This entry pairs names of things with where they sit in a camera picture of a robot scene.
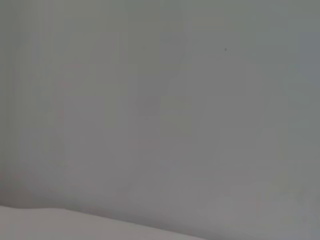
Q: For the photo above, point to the white rounded panel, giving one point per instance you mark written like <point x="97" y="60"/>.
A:
<point x="50" y="225"/>

